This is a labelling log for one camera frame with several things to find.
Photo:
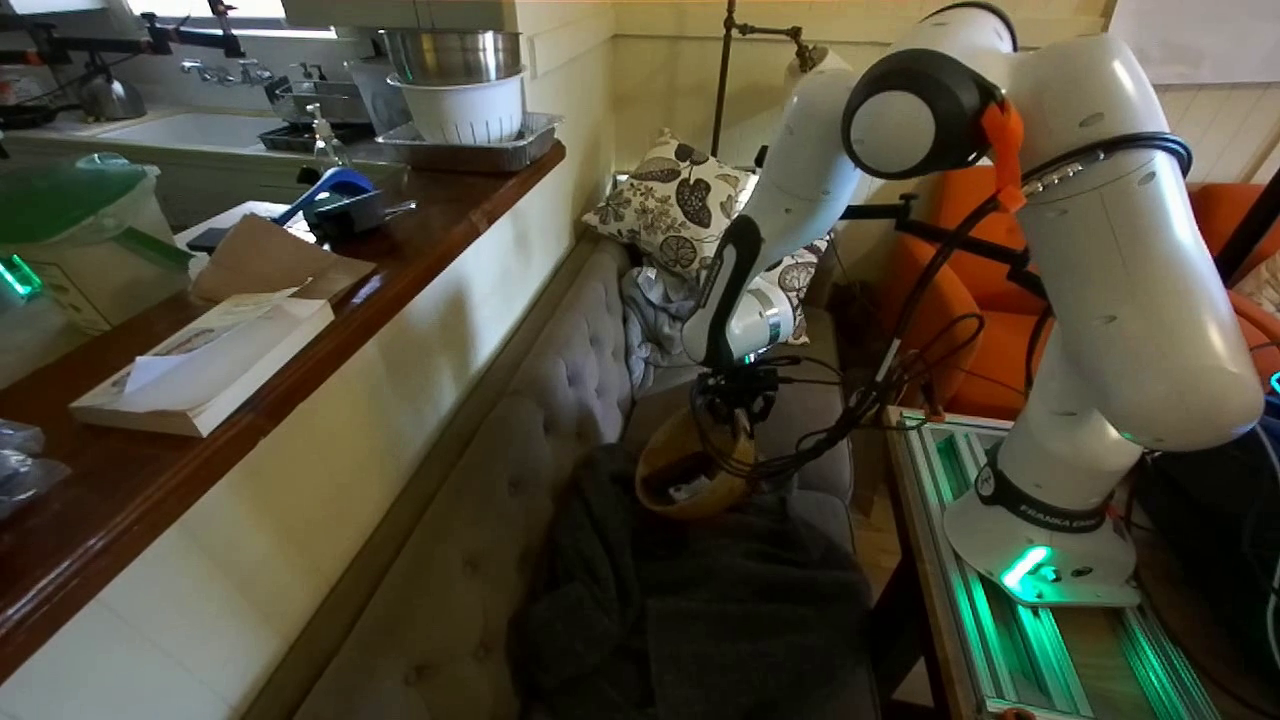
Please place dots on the metal baking tray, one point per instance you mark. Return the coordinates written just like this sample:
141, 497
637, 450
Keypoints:
495, 156

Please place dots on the wooden bowl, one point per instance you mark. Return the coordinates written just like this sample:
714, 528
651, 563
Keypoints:
698, 466

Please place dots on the brown cardboard piece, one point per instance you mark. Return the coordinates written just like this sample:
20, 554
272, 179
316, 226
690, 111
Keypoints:
264, 256

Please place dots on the floral patterned pillow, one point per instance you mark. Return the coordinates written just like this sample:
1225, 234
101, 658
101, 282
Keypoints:
672, 207

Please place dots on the blue handled tool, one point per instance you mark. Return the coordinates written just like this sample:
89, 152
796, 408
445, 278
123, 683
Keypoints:
326, 185

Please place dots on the white bowl on tray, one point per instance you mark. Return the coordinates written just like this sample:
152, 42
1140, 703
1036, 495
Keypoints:
467, 114

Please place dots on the wooden counter ledge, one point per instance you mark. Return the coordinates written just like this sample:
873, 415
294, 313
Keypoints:
132, 484

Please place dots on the orange armchair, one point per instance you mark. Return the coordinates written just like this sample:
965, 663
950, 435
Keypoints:
991, 375

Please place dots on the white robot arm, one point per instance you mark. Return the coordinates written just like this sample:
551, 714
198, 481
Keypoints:
1144, 348

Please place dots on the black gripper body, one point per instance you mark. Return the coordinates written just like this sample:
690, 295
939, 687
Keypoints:
738, 392

